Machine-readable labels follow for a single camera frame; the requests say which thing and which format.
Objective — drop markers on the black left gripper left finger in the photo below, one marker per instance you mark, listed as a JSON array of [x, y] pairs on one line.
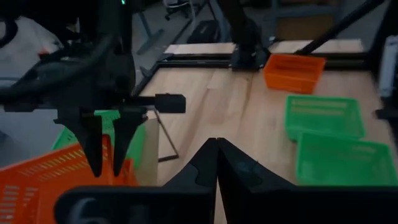
[[202, 171]]

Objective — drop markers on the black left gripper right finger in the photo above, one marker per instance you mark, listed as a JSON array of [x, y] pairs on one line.
[[236, 174]]

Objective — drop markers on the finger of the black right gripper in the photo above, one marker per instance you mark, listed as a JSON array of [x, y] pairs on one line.
[[124, 133], [91, 140]]

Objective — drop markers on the green plastic basket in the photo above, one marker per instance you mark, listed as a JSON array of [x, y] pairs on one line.
[[323, 115], [136, 146], [342, 161]]

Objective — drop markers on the orange plastic basket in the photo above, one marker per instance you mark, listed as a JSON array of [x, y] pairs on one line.
[[37, 186], [292, 79]]

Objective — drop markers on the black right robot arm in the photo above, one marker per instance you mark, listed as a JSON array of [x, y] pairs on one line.
[[245, 37]]

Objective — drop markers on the black office chair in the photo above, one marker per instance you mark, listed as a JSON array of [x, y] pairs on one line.
[[174, 11]]

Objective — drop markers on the large cardboard box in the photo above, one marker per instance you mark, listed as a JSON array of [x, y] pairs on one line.
[[304, 28]]

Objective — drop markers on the silver aluminium rail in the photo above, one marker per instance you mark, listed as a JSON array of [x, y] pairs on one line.
[[390, 65]]

